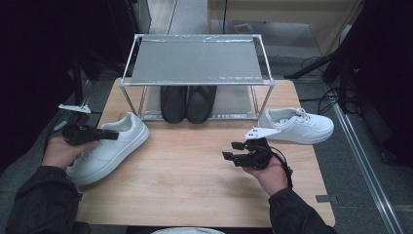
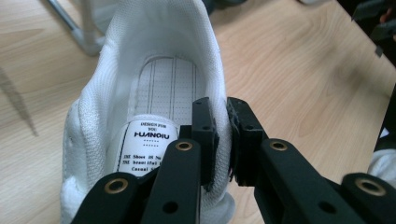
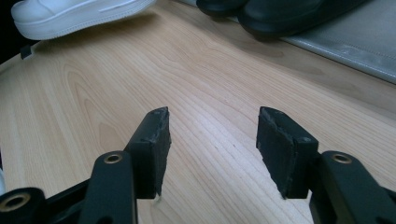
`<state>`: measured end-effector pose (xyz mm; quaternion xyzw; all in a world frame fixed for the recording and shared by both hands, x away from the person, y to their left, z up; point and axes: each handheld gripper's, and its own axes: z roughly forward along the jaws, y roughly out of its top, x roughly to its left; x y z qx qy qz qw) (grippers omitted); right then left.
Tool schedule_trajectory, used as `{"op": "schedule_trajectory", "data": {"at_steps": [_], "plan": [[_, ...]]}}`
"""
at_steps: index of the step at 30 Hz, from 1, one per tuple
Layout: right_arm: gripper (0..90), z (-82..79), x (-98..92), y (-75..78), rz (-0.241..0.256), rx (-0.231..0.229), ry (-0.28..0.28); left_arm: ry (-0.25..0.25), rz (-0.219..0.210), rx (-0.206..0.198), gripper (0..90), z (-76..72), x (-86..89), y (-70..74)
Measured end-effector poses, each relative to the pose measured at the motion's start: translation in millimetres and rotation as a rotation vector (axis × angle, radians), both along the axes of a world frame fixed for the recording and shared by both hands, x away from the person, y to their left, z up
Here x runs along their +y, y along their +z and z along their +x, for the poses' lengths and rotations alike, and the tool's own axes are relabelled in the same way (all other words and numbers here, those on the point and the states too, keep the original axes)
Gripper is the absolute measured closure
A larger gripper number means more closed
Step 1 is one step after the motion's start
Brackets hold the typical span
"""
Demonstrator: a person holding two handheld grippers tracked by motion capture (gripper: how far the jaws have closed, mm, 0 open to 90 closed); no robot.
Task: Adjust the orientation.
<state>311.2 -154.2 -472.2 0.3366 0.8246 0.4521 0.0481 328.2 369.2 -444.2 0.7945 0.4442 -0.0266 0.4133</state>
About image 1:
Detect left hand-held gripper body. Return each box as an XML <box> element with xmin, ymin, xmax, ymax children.
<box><xmin>57</xmin><ymin>103</ymin><xmax>98</xmax><ymax>146</ymax></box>

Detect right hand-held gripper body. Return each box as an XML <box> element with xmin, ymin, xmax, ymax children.
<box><xmin>242</xmin><ymin>127</ymin><xmax>282</xmax><ymax>171</ymax></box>

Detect white sneaker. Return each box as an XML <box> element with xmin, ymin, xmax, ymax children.
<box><xmin>66</xmin><ymin>111</ymin><xmax>151</xmax><ymax>186</ymax></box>
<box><xmin>257</xmin><ymin>107</ymin><xmax>335</xmax><ymax>145</ymax></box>

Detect black flip-flop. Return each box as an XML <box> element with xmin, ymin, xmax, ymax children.
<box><xmin>186</xmin><ymin>85</ymin><xmax>218</xmax><ymax>125</ymax></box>
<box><xmin>160</xmin><ymin>85</ymin><xmax>189</xmax><ymax>125</ymax></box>

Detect metal shoe rack grey shelves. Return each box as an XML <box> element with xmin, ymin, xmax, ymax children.
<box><xmin>119</xmin><ymin>33</ymin><xmax>277</xmax><ymax>122</ymax></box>

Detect person's left hand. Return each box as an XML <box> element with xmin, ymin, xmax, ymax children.
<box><xmin>42</xmin><ymin>136</ymin><xmax>98</xmax><ymax>171</ymax></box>

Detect person's right hand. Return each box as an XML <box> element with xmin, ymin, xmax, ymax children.
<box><xmin>243</xmin><ymin>155</ymin><xmax>289</xmax><ymax>197</ymax></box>

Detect dark metal stand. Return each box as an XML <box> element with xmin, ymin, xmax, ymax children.
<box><xmin>69</xmin><ymin>48</ymin><xmax>101</xmax><ymax>108</ymax></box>

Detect grey tape strip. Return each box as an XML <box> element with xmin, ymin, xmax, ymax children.
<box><xmin>315</xmin><ymin>194</ymin><xmax>339</xmax><ymax>205</ymax></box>

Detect person's light clothing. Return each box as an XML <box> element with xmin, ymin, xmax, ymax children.
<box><xmin>149</xmin><ymin>227</ymin><xmax>227</xmax><ymax>234</ymax></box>

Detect black stand leg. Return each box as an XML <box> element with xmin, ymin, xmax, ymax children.
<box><xmin>284</xmin><ymin>48</ymin><xmax>345</xmax><ymax>81</ymax></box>

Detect wooden cabinet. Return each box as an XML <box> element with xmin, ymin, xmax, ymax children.
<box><xmin>207</xmin><ymin>0</ymin><xmax>364</xmax><ymax>57</ymax></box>

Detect right hand-held gripper cable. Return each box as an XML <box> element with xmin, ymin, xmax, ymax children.
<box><xmin>271</xmin><ymin>145</ymin><xmax>294</xmax><ymax>189</ymax></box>

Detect black floor cables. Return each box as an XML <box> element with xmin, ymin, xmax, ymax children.
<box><xmin>298</xmin><ymin>57</ymin><xmax>361</xmax><ymax>116</ymax></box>

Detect metal floor rail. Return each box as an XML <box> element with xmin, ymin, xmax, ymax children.
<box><xmin>332</xmin><ymin>103</ymin><xmax>405</xmax><ymax>234</ymax></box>

